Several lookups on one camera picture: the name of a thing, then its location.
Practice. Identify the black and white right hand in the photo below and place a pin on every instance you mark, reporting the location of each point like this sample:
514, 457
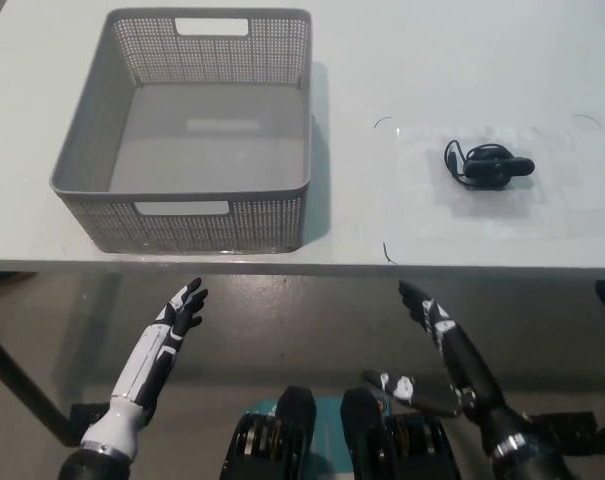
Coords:
467, 360

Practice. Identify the white and black left hand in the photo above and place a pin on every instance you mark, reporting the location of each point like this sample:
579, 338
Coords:
154, 350

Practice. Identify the black floor tape patch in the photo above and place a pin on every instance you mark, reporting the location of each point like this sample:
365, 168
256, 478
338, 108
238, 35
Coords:
82, 416

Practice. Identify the black slanted table leg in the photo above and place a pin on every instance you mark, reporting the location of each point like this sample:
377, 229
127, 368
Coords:
32, 395

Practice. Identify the black right body block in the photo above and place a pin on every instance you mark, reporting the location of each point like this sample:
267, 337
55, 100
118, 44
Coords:
362, 440

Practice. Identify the black body block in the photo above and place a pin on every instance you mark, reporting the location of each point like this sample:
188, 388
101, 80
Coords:
292, 430
362, 440

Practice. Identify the black left body block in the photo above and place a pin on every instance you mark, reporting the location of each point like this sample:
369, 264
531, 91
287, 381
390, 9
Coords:
292, 430

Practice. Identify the grey perforated plastic basket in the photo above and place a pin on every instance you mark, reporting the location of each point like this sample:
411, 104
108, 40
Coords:
207, 150

